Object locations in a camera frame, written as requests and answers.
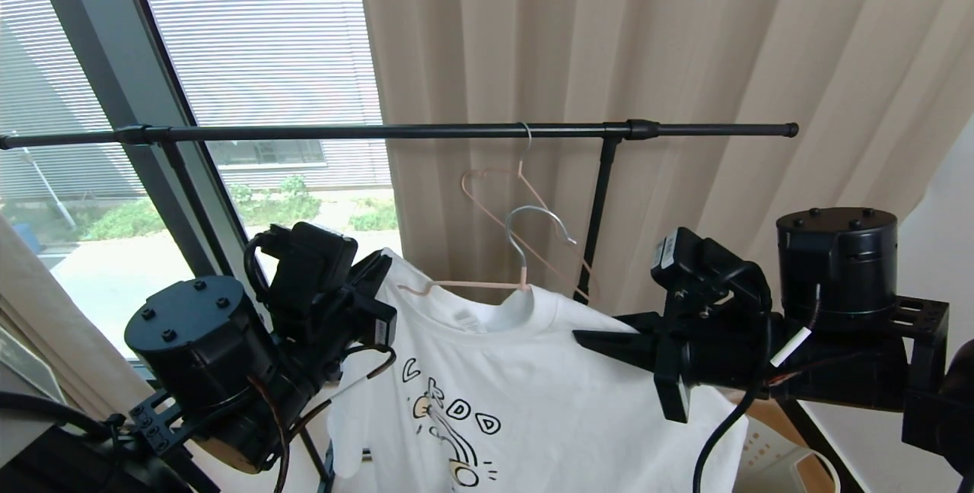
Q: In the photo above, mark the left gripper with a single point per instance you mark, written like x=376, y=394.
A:
x=377, y=303

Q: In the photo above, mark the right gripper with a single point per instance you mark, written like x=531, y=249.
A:
x=723, y=352

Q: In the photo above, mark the white printed t-shirt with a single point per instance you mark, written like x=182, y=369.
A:
x=548, y=371

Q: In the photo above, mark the pink clothes hanger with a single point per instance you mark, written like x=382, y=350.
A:
x=520, y=249
x=487, y=208

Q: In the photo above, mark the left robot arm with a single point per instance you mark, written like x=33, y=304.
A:
x=198, y=333

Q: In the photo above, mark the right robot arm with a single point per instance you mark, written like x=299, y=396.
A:
x=837, y=265

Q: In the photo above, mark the black clothes rack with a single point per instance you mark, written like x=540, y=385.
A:
x=456, y=131

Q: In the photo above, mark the white laundry basket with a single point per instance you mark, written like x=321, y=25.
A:
x=784, y=462

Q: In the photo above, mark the beige curtain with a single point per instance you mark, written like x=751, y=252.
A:
x=647, y=36

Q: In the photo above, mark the white curtain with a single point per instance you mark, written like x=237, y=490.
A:
x=46, y=303

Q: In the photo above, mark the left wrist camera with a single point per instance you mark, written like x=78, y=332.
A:
x=308, y=265

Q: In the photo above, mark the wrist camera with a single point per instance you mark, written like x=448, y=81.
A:
x=308, y=265
x=700, y=265

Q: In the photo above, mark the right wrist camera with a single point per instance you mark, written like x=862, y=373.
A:
x=700, y=265

